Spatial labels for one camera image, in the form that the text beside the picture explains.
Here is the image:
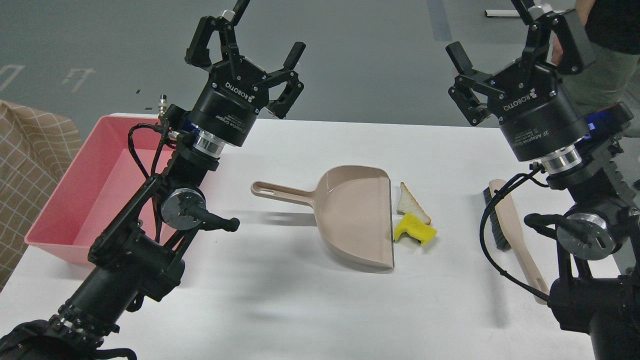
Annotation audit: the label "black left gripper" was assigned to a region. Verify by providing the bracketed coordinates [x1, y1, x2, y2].
[184, 15, 307, 148]

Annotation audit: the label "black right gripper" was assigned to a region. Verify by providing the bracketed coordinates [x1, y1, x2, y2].
[445, 7, 596, 162]

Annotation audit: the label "beige hand brush black bristles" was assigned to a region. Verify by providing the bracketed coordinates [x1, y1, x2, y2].
[488, 194, 550, 296]

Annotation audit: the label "beige plastic dustpan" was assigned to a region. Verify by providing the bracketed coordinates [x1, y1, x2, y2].
[250, 165, 394, 270]

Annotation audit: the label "triangular bread slice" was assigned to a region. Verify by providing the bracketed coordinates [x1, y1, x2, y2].
[396, 182, 432, 226]

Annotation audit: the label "yellow sponge piece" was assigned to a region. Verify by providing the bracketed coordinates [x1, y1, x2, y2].
[392, 212, 438, 247]

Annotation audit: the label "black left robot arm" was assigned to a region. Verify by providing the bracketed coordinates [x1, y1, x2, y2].
[1, 0, 306, 360]

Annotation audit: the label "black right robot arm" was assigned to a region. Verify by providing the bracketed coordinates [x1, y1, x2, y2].
[446, 0, 640, 360]

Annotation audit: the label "pink plastic bin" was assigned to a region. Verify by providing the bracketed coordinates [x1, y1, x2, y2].
[24, 114, 158, 265]

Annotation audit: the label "white floor stand base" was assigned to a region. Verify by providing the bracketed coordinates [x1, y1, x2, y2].
[484, 9, 520, 18]

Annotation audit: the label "seated person dark clothes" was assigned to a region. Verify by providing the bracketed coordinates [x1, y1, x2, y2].
[563, 0, 640, 117]

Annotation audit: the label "brown checkered cloth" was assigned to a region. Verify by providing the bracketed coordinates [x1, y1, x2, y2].
[0, 100, 83, 287]

